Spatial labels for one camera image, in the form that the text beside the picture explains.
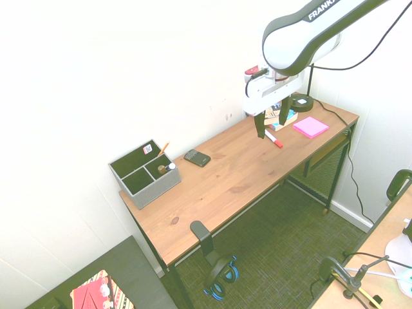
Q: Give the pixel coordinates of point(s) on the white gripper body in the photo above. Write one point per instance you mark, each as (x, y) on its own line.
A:
(280, 87)

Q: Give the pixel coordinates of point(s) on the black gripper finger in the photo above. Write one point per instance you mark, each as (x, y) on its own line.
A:
(259, 126)
(284, 111)

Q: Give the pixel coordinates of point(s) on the white marker red cap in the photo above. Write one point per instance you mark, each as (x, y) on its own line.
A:
(274, 139)

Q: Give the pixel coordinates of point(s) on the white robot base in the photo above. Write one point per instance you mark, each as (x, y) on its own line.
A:
(399, 251)

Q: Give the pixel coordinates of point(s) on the grey desk organizer holder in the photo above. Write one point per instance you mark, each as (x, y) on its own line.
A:
(146, 180)

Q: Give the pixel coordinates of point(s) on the blue paperback book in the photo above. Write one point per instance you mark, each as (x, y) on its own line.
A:
(289, 118)

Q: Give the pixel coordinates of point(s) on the dark paperback book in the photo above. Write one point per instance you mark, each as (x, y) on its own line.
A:
(273, 114)

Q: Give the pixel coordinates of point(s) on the black desk lamp base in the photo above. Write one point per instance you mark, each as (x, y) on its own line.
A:
(302, 103)

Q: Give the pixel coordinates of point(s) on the pink sticky note pad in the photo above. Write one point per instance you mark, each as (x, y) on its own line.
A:
(311, 127)

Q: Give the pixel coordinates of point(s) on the black calculator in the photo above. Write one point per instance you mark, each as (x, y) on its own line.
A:
(197, 157)

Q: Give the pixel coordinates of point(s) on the orange pencil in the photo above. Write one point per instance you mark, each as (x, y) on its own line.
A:
(164, 148)

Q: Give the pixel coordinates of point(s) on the brown bottle white cap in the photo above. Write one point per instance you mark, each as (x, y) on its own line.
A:
(165, 168)

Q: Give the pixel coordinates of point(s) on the red white sticker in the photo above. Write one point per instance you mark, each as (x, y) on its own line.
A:
(147, 149)

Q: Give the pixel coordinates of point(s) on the black headphone hook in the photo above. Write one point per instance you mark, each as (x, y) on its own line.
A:
(202, 233)

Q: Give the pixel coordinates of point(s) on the black table clamp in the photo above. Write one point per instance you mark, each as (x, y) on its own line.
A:
(397, 185)

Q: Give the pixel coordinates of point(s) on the light wooden table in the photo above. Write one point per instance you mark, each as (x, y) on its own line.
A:
(383, 231)

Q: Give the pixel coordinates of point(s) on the black blue headphones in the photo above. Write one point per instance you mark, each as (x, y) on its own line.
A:
(222, 278)

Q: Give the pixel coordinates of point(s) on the black C-clamp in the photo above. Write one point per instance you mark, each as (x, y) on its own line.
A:
(334, 268)

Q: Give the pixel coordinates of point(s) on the dark grey bench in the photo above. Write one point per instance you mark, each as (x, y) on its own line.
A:
(128, 267)

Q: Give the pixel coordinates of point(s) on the red patterned box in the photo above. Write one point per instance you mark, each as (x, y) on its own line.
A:
(96, 293)

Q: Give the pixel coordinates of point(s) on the wooden desk black frame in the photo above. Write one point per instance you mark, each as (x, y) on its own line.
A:
(238, 174)

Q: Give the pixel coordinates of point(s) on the black camera stand rod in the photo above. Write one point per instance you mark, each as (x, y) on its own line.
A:
(360, 273)

